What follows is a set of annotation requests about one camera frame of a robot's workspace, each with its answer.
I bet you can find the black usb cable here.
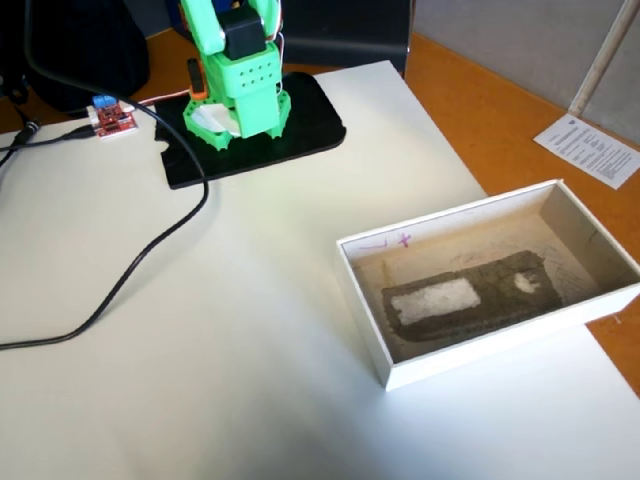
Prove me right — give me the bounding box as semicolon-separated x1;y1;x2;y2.
0;126;95;170

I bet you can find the black backpack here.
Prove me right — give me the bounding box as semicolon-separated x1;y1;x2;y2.
0;0;151;115

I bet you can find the white cardboard box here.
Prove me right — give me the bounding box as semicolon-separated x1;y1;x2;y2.
335;179;640;393

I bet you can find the large white board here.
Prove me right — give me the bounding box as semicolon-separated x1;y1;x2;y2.
0;59;640;480

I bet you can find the black rubber base mat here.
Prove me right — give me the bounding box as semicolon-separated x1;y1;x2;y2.
153;71;348;191

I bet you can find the thin white red wire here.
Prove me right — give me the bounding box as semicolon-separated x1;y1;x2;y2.
119;89;194;112

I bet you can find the black chair back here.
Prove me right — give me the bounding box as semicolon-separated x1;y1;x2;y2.
276;0;417;80

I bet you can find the white crumpled tissue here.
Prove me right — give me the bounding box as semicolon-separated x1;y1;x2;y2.
191;104;242;139

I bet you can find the printed paper sheet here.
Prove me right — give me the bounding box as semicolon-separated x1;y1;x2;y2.
532;112;640;191

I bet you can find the red circuit board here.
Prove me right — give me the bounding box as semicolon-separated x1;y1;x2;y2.
85;94;140;143

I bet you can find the black cable with metal plug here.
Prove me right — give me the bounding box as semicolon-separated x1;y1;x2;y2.
0;117;45;151

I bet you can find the white pole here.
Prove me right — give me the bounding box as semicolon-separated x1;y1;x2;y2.
566;0;640;119

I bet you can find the thick black cable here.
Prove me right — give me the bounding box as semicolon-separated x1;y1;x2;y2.
0;0;211;352

